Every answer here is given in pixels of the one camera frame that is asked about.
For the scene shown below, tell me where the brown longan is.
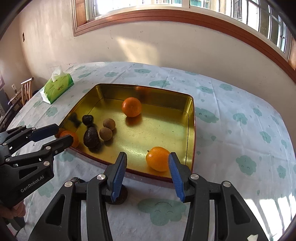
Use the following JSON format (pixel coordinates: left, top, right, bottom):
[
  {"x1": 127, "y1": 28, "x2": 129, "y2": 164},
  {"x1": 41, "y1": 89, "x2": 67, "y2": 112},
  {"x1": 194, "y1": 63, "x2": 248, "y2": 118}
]
[
  {"x1": 103, "y1": 118, "x2": 116, "y2": 131},
  {"x1": 99, "y1": 127, "x2": 113, "y2": 141}
]

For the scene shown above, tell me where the red gold toffee tin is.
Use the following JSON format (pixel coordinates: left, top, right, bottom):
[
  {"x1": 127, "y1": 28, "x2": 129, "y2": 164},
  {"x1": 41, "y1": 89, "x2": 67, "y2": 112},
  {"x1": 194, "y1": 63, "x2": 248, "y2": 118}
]
[{"x1": 60, "y1": 83, "x2": 196, "y2": 182}]

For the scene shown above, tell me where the large dark purple fruit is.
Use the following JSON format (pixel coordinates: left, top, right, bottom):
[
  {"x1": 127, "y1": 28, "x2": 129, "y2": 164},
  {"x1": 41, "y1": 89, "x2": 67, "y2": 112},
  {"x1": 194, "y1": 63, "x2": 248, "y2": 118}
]
[{"x1": 106, "y1": 185, "x2": 128, "y2": 205}]

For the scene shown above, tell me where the dark plum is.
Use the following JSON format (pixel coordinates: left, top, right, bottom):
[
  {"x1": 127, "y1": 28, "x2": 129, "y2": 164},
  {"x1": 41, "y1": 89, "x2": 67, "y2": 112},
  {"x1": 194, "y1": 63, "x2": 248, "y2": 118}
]
[{"x1": 82, "y1": 114, "x2": 94, "y2": 126}]

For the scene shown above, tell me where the green tissue box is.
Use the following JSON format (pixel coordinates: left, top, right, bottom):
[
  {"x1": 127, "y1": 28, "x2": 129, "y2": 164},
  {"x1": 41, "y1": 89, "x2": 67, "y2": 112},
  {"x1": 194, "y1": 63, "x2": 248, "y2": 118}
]
[{"x1": 40, "y1": 66, "x2": 74, "y2": 104}]

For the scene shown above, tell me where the person left hand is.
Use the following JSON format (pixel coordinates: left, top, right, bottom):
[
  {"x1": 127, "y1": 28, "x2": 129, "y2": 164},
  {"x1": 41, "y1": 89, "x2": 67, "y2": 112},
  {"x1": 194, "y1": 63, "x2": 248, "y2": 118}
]
[{"x1": 0, "y1": 201, "x2": 26, "y2": 219}]

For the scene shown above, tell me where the dark wrinkled fruit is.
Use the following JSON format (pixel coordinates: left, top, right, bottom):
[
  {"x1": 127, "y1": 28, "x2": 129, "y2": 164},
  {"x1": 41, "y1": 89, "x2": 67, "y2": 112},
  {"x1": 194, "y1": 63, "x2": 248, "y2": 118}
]
[
  {"x1": 83, "y1": 126, "x2": 101, "y2": 149},
  {"x1": 70, "y1": 177, "x2": 85, "y2": 184}
]

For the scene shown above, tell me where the wooden chair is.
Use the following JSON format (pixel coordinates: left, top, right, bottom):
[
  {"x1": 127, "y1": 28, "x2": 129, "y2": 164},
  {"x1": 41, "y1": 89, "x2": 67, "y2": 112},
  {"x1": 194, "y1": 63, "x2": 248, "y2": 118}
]
[{"x1": 8, "y1": 77, "x2": 34, "y2": 106}]

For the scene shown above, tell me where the large orange mandarin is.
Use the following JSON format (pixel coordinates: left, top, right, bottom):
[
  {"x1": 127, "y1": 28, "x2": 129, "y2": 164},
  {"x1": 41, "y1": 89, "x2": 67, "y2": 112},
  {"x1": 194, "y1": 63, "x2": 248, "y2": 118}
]
[{"x1": 56, "y1": 127, "x2": 80, "y2": 149}]

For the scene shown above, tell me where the wooden framed window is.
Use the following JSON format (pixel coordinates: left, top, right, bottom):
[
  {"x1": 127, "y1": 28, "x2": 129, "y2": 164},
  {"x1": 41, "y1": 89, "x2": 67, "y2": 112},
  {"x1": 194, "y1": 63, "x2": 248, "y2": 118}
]
[{"x1": 71, "y1": 1, "x2": 295, "y2": 81}]

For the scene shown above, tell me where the cloud print tablecloth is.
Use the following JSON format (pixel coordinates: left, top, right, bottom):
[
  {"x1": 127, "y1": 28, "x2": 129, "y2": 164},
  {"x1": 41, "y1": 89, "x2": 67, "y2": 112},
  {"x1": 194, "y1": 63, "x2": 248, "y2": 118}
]
[{"x1": 10, "y1": 62, "x2": 295, "y2": 240}]

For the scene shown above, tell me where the small orange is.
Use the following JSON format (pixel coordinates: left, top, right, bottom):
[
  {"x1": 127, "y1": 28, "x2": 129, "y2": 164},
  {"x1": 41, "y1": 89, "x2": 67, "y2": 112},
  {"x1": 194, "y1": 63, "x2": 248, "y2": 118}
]
[{"x1": 122, "y1": 97, "x2": 142, "y2": 118}]

